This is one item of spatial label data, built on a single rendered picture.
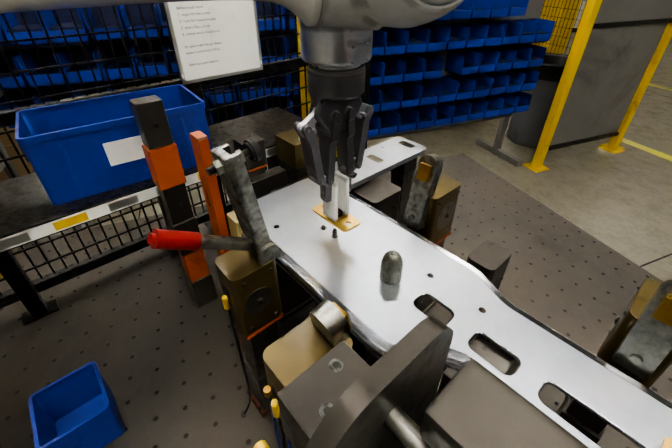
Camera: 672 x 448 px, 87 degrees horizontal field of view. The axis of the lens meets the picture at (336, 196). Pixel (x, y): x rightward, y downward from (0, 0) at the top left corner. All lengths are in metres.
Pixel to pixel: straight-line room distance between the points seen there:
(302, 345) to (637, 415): 0.35
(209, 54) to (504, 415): 0.92
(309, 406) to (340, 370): 0.04
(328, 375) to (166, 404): 0.55
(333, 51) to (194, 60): 0.59
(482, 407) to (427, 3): 0.23
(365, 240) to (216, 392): 0.42
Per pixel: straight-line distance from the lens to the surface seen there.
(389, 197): 0.76
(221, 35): 1.00
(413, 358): 0.24
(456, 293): 0.55
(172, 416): 0.82
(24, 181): 0.94
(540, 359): 0.52
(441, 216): 0.69
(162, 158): 0.72
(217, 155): 0.42
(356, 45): 0.44
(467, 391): 0.24
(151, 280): 1.06
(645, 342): 0.57
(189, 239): 0.44
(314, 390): 0.31
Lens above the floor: 1.39
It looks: 33 degrees down
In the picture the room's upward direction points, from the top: straight up
